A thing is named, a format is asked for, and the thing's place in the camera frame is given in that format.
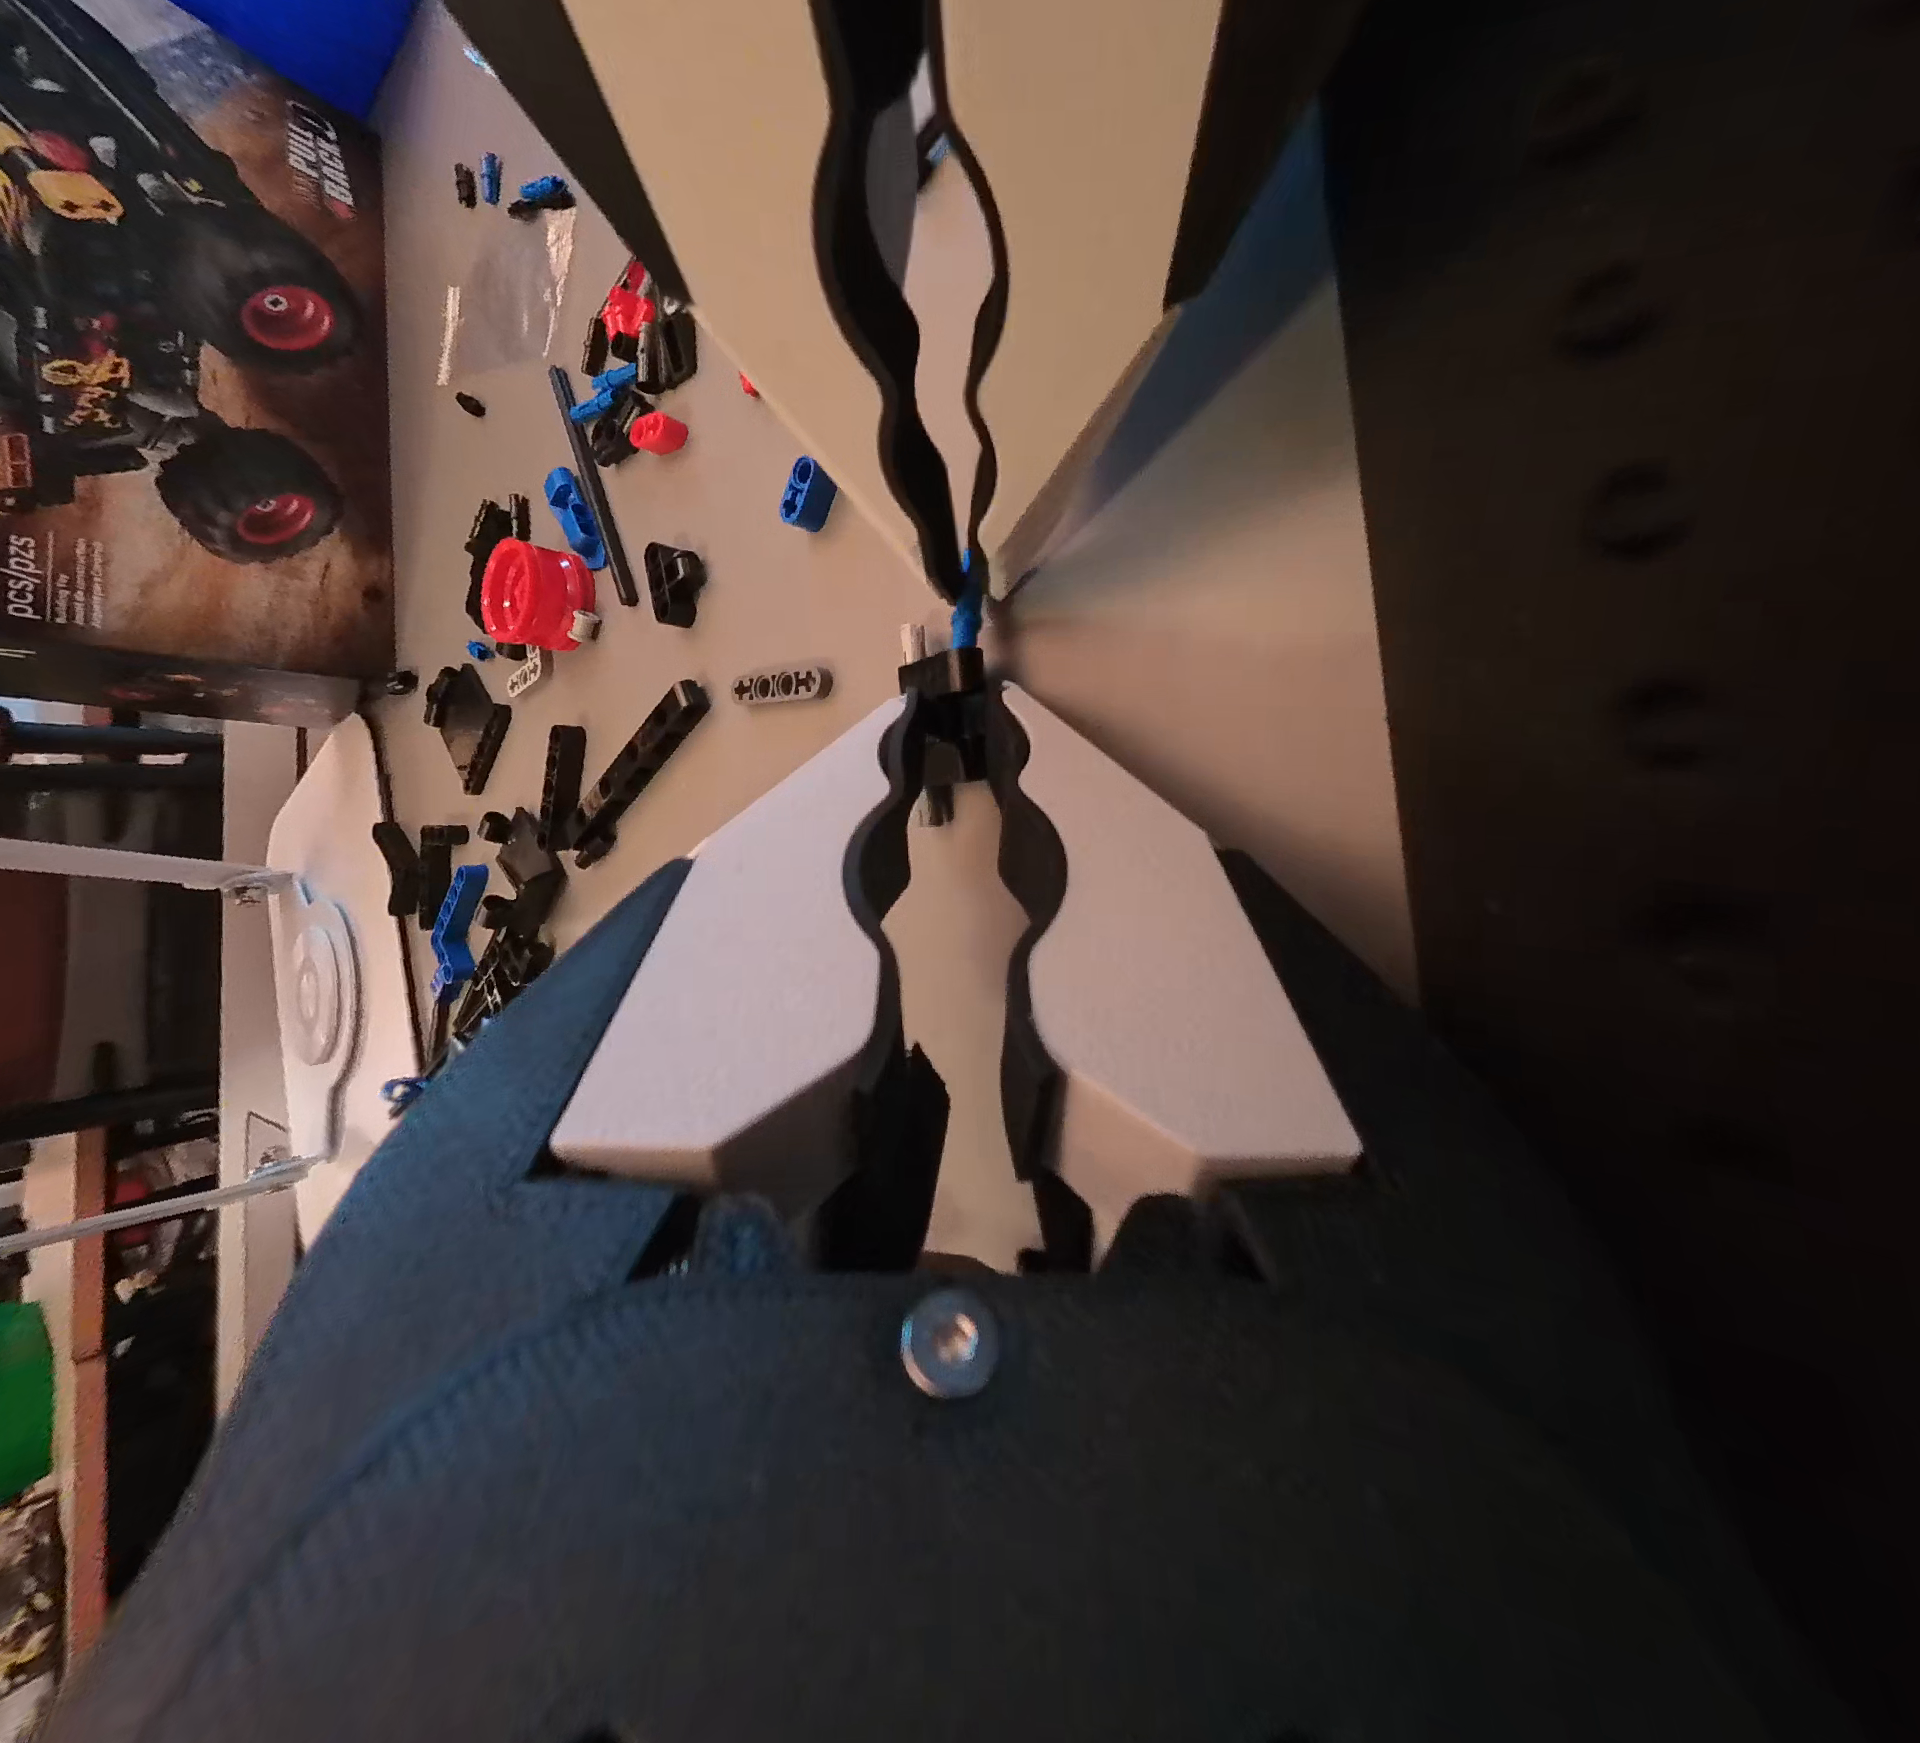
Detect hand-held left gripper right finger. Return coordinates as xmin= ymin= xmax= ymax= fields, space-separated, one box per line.
xmin=995 ymin=687 xmax=1367 ymax=1267

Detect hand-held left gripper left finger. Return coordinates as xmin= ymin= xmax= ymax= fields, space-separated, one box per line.
xmin=546 ymin=697 xmax=954 ymax=1271

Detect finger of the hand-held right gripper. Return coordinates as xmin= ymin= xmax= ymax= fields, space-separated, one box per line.
xmin=934 ymin=0 xmax=1339 ymax=602
xmin=491 ymin=0 xmax=962 ymax=597

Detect black square panel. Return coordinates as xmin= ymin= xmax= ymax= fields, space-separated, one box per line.
xmin=478 ymin=806 xmax=568 ymax=928
xmin=424 ymin=663 xmax=514 ymax=791

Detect clear plastic bag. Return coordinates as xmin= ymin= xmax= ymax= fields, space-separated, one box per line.
xmin=439 ymin=211 xmax=579 ymax=388

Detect grey desk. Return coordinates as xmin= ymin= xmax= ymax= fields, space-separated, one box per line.
xmin=224 ymin=0 xmax=1420 ymax=1326

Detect black three-hole connector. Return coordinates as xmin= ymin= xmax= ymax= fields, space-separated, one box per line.
xmin=450 ymin=934 xmax=548 ymax=1040

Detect long black holed beam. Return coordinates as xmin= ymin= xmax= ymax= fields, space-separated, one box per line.
xmin=571 ymin=680 xmax=711 ymax=869

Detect blue angled beam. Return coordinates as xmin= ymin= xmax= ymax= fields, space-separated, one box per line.
xmin=428 ymin=866 xmax=488 ymax=996

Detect white book stand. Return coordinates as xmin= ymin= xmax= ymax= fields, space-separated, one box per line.
xmin=0 ymin=709 xmax=414 ymax=1248

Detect long black axle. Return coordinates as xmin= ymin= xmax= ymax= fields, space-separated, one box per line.
xmin=546 ymin=364 xmax=643 ymax=609

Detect red wheel rim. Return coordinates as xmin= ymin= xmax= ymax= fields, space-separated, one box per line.
xmin=480 ymin=539 xmax=598 ymax=650

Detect toy truck set box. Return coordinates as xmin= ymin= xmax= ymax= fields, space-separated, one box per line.
xmin=0 ymin=0 xmax=400 ymax=725

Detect black perforated panel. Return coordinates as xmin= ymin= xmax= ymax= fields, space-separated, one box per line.
xmin=1328 ymin=0 xmax=1920 ymax=1743

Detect green panel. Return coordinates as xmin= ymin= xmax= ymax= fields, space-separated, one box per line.
xmin=0 ymin=1300 xmax=53 ymax=1504

